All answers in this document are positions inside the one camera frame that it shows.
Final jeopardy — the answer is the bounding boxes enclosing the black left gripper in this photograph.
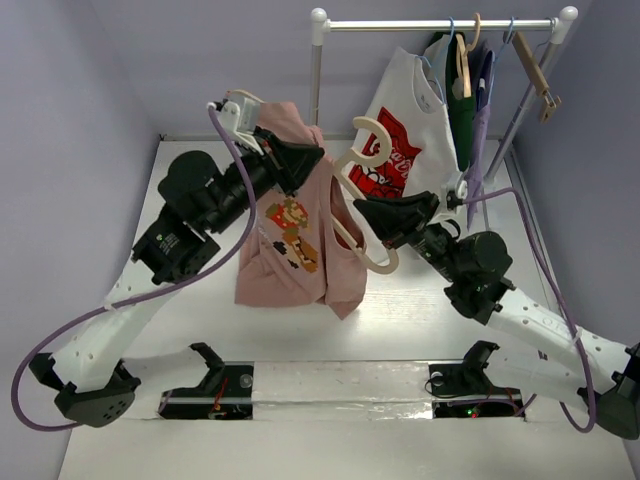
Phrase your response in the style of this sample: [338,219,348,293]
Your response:
[207,126,327,235]

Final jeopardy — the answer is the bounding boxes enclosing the pink t shirt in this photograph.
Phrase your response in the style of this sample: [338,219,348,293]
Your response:
[233,101,368,321]

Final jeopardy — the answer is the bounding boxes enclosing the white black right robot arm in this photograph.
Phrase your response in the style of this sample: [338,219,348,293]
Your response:
[354,192,639,440]

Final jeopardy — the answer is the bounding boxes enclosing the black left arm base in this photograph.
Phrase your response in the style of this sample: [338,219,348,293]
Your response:
[158,342,255,420]

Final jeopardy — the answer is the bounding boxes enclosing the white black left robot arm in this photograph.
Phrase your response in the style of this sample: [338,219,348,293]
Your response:
[28,127,325,428]

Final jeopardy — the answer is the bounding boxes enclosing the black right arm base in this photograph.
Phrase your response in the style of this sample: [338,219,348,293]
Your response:
[424,341,524,420]

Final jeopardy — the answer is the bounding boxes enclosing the white red print t shirt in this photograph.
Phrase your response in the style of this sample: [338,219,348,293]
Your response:
[348,47,460,198]

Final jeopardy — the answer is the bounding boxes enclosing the green shirt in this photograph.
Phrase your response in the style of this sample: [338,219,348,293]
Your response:
[446,34,475,172]

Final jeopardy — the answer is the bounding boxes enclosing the beige hanger with green shirt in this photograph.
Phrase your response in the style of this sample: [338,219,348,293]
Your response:
[455,12,481,99]

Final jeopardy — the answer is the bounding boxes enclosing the lavender shirt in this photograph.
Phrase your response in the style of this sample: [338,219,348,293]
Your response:
[465,40,495,199]

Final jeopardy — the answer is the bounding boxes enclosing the wooden clip hanger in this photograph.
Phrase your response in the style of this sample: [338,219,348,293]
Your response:
[512,32,561,124]

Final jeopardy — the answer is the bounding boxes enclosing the white metal clothes rack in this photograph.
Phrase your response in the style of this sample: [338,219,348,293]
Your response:
[309,6,579,183]

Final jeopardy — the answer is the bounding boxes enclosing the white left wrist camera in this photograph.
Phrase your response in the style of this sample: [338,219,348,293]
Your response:
[207,90,262,151]

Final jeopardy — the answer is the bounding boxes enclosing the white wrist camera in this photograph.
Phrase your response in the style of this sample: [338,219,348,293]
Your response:
[434,172,468,222]
[207,90,262,151]

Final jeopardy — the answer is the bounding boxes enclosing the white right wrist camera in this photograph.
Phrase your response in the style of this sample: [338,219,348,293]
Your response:
[434,172,468,222]

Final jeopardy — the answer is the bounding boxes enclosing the blue wire hanger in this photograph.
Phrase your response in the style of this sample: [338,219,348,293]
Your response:
[487,17,515,104]
[421,19,455,104]

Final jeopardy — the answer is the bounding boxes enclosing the blue wire hanger right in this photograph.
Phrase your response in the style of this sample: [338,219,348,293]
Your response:
[487,17,515,104]

